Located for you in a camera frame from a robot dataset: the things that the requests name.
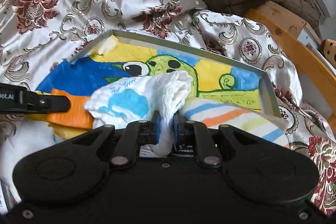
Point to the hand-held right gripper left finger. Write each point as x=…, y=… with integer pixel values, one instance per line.
x=156, y=127

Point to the yellow cloth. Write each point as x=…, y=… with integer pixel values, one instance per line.
x=68, y=133

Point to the floral satin bedspread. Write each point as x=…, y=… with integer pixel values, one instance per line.
x=65, y=3

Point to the spotted plush toy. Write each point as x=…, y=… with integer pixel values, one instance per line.
x=330, y=52

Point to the navy striped sock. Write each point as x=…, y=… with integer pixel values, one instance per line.
x=183, y=151

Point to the white cabinet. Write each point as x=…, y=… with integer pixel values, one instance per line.
x=305, y=36

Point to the white gauze cloth blue print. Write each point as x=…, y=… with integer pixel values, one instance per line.
x=126, y=103

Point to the grey tray with cartoon painting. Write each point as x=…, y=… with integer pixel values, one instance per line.
x=210, y=74

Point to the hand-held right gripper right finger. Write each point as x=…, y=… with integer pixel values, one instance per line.
x=177, y=129

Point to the pastel striped sock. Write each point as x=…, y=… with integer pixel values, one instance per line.
x=236, y=121

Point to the orange cloth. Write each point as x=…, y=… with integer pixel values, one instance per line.
x=76, y=113

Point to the wooden bed frame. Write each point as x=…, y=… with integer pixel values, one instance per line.
x=315, y=69

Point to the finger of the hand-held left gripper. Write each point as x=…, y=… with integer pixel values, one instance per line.
x=52, y=103

